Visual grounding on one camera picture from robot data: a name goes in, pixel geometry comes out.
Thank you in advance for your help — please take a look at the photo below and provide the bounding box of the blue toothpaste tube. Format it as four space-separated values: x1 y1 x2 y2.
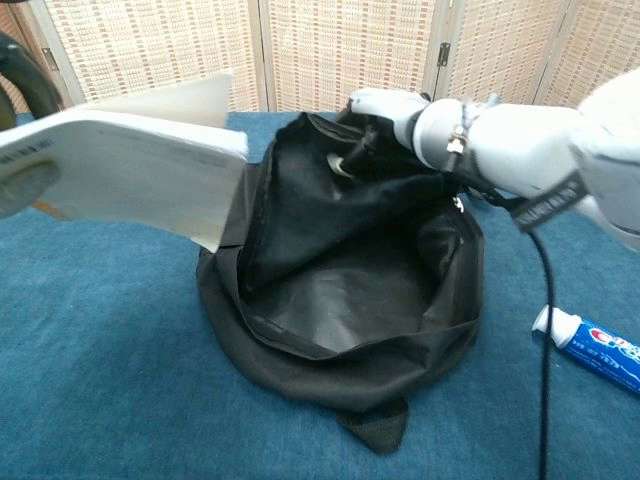
531 304 640 397

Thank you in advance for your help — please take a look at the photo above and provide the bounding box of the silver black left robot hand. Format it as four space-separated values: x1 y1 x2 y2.
0 158 62 219

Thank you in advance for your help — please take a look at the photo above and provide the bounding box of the woven folding screen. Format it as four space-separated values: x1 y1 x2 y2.
0 0 640 117

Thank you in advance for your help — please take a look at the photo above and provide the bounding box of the grey velcro strap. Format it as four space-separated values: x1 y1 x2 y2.
514 172 589 231

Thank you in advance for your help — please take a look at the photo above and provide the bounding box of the black braided cable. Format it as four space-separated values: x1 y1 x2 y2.
469 179 557 480

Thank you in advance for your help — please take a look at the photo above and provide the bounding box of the yellow white notebook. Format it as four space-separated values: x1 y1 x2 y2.
0 71 250 254

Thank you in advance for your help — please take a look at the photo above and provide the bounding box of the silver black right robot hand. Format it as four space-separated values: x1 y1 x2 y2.
327 88 436 181

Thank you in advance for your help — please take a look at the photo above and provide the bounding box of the black fabric backpack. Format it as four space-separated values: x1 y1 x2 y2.
195 112 487 455

